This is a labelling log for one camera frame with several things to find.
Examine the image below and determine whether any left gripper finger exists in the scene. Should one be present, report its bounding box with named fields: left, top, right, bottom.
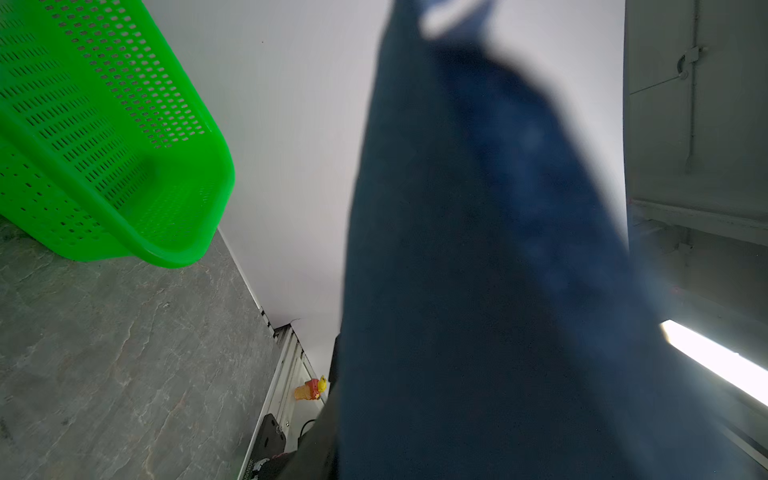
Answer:
left=257, top=335, right=341, bottom=479

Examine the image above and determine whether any blue paper napkin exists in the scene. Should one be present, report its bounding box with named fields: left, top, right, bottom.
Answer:
left=334, top=1, right=750, bottom=479

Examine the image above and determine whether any green plastic basket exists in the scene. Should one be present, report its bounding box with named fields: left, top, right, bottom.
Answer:
left=1, top=1, right=235, bottom=268

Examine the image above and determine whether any red yellow toy figure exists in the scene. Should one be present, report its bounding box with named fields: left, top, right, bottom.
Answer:
left=293, top=376, right=328, bottom=401

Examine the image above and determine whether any ceiling light strip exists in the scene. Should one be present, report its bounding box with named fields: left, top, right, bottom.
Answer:
left=660, top=319, right=767, bottom=406

